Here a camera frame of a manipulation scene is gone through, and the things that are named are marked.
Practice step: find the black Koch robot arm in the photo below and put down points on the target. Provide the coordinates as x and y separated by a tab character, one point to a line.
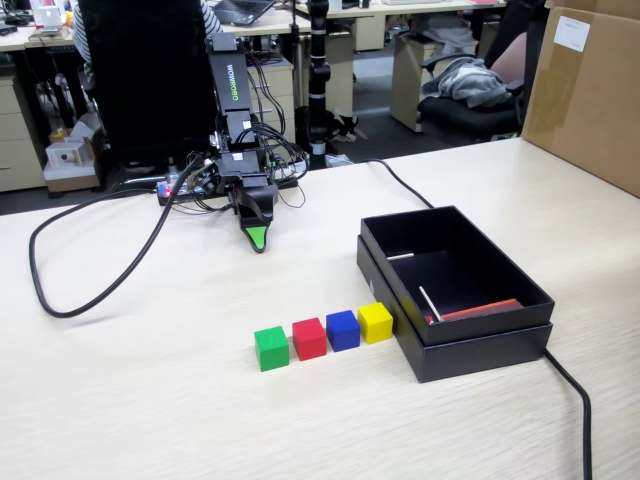
227	80

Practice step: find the black laptop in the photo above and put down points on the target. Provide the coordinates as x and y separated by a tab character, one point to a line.
240	10

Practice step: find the person in striped shirt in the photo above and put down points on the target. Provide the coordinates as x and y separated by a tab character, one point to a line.
82	45

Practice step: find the large brown cardboard box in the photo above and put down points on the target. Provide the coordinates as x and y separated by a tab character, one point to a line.
590	110

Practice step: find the controller board with red LED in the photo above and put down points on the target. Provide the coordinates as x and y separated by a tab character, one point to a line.
164	192

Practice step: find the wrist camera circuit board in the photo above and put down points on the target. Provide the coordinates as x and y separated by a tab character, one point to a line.
206	182

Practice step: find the black armrest office chair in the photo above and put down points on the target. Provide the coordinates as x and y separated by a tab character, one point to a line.
465	119

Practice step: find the long white stick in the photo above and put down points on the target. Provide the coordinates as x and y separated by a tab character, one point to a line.
430	305

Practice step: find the black white shoes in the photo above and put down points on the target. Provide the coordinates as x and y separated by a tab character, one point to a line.
345	127

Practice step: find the beige drawer cabinet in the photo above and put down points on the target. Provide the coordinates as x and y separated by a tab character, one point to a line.
281	85
20	140
405	85

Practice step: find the blue wooden cube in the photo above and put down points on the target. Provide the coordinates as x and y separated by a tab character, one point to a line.
343	332

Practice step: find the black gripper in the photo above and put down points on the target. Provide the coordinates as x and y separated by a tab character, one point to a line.
245	181

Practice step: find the green wooden cube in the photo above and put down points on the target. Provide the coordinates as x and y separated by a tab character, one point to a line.
272	350

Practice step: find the white open carton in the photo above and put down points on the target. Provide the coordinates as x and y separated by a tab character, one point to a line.
65	160

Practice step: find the grey hooded sweater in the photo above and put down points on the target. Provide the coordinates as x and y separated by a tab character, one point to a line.
470	82

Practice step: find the short white stick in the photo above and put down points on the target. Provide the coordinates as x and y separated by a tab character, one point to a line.
400	256

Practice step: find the yellow wooden cube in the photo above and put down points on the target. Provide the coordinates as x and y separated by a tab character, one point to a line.
375	324

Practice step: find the red wooden cube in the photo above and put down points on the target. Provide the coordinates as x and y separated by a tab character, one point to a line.
309	340

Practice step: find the black open box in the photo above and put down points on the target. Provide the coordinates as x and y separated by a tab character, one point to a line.
480	357

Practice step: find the black vertical pole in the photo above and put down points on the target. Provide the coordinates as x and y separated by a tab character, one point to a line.
319	75

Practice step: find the black mesh office chair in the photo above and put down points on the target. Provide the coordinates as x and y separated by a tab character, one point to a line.
150	75

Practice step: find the black cardboard box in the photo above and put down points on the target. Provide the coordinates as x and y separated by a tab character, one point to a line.
490	324

